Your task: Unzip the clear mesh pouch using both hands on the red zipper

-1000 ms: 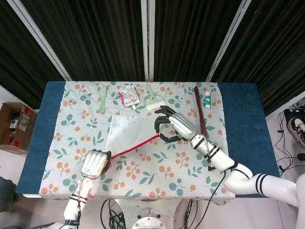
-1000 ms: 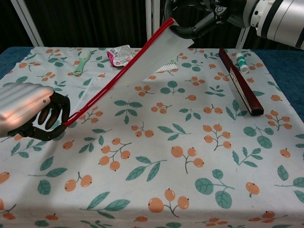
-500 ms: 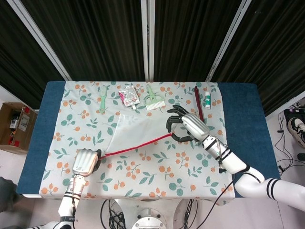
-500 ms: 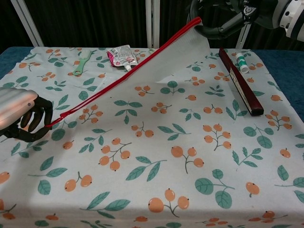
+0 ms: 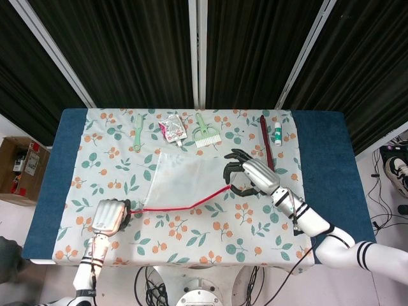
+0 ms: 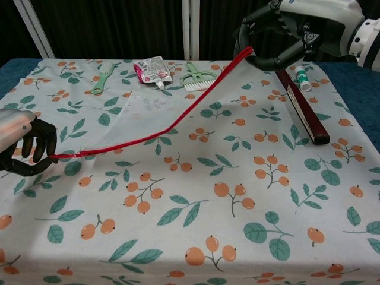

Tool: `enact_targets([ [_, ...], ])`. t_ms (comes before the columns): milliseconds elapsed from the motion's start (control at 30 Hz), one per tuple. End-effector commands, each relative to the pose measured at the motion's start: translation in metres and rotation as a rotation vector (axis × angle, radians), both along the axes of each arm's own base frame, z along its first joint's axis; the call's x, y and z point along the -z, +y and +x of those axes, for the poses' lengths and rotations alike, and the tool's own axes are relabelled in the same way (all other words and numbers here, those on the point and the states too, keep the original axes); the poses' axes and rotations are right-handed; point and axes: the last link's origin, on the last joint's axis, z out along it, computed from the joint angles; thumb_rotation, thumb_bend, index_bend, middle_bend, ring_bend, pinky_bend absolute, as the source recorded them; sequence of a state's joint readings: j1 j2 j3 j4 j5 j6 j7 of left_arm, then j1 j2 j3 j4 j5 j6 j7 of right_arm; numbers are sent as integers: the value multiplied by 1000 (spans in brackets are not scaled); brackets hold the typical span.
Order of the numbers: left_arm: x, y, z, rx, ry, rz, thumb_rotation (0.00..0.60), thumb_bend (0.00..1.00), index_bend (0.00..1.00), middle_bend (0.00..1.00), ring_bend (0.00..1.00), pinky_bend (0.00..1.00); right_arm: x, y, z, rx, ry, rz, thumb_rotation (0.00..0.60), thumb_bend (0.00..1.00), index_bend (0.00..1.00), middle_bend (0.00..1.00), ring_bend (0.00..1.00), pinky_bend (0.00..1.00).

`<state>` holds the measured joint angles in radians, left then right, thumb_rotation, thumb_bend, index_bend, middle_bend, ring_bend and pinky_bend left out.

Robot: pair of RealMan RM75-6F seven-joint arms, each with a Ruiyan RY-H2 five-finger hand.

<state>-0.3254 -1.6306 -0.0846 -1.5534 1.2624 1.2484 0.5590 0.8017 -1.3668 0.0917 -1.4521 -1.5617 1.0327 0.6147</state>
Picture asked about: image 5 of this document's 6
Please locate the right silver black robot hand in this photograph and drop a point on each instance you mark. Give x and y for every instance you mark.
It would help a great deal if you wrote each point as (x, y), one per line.
(261, 175)

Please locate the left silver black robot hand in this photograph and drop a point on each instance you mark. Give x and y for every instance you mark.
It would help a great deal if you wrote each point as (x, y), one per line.
(106, 216)

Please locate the clear zip pouch red zipper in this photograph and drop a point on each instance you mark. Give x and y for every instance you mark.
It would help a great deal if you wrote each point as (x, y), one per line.
(185, 178)

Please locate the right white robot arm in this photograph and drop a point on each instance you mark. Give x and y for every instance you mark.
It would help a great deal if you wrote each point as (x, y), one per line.
(331, 242)

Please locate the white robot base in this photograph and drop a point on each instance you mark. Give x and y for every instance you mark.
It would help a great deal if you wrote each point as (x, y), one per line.
(199, 296)

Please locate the long dark red stick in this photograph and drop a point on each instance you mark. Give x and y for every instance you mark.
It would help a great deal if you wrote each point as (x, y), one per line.
(266, 140)

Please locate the white green glue stick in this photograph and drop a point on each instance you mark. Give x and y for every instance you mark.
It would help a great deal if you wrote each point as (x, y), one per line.
(278, 134)

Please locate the blue table cover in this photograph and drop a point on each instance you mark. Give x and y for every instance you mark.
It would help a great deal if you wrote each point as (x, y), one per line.
(322, 159)

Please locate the green brush white bristles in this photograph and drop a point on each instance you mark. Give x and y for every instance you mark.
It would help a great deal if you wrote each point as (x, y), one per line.
(207, 137)

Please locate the floral print tablecloth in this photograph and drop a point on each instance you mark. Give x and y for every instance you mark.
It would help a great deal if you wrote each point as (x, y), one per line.
(191, 239)

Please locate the green plastic comb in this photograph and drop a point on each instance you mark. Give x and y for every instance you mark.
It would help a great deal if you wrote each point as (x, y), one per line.
(138, 134)

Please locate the brown cardboard box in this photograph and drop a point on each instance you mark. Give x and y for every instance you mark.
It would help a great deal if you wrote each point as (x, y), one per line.
(19, 169)

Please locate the silver foil spout pouch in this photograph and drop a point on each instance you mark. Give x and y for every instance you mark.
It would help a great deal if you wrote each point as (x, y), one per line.
(172, 129)

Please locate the black pleated curtain panel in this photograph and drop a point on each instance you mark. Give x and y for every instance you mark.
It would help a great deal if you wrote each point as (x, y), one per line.
(127, 51)
(19, 79)
(252, 51)
(366, 70)

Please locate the black white sneaker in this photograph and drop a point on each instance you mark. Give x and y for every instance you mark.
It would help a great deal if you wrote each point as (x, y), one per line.
(396, 172)

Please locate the white frame post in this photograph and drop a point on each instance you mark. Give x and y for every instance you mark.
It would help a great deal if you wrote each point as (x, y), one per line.
(54, 54)
(197, 54)
(306, 54)

